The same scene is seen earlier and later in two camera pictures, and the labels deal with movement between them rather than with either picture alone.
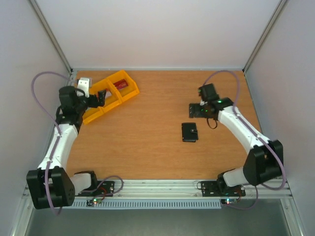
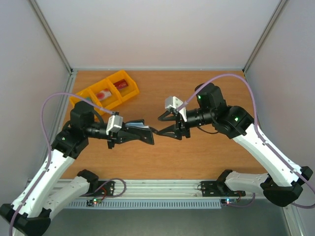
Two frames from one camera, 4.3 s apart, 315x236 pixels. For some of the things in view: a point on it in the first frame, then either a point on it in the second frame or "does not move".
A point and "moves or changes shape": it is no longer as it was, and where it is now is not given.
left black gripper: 101,99 to 118,137
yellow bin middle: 112,99 does not move
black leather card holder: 189,132 moves or changes shape
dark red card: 120,84 does not move
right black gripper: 195,110 to 182,126
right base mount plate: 220,189 does not move
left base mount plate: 103,189 does not move
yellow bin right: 125,86 does not move
